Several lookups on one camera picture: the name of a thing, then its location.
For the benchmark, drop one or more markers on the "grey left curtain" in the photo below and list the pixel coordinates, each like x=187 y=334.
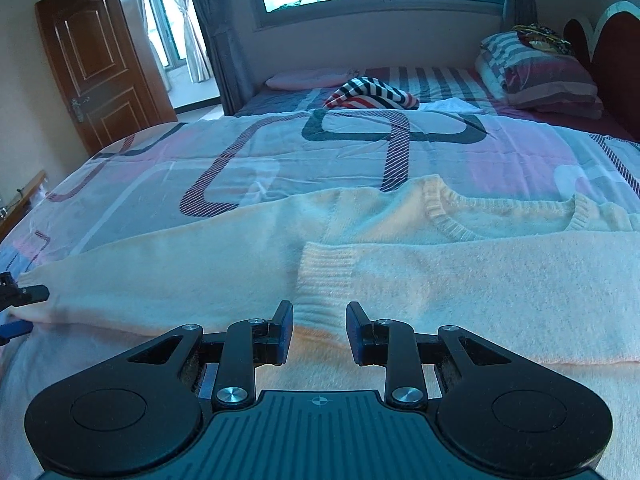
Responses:
x=225 y=53

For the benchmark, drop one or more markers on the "cream knit sweater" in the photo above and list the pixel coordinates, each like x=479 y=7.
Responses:
x=557 y=282

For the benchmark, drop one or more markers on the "pink flat pillow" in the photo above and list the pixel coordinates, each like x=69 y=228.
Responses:
x=298 y=80

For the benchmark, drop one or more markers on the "wooden side furniture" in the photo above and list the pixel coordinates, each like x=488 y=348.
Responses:
x=17 y=208

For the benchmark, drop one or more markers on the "patterned pastel bed quilt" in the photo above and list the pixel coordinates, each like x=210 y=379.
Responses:
x=170 y=176

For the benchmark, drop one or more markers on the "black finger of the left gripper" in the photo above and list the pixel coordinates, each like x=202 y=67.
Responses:
x=11 y=330
x=14 y=295

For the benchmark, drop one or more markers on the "striped purple pillow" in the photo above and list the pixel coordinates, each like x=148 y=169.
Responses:
x=529 y=79

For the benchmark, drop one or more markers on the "red heart-shaped headboard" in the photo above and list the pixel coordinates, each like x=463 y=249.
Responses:
x=609 y=50

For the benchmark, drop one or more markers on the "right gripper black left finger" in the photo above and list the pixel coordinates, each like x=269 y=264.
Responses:
x=247 y=345

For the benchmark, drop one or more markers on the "white sheer curtain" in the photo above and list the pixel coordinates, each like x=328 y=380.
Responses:
x=175 y=38

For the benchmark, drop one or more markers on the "striped folded garment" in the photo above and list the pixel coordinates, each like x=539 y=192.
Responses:
x=367 y=92

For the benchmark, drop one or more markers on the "striped bed sheet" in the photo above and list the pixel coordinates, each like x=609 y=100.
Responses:
x=430 y=85

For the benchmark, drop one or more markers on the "dark patterned item on pillow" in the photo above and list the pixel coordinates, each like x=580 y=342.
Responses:
x=543 y=39

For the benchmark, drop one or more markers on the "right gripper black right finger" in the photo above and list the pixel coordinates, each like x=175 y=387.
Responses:
x=392 y=345

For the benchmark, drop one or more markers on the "brown wooden door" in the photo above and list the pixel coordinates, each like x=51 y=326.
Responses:
x=104 y=68

